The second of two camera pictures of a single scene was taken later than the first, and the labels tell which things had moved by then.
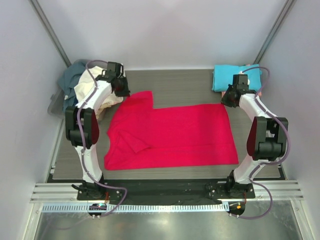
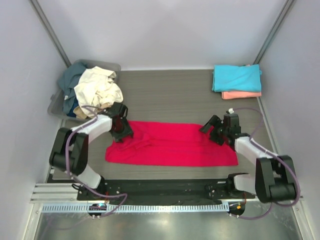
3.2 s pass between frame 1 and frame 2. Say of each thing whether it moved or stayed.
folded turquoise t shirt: stayed
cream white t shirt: stayed
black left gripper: moved
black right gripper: moved
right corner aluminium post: stayed
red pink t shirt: moved
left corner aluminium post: stayed
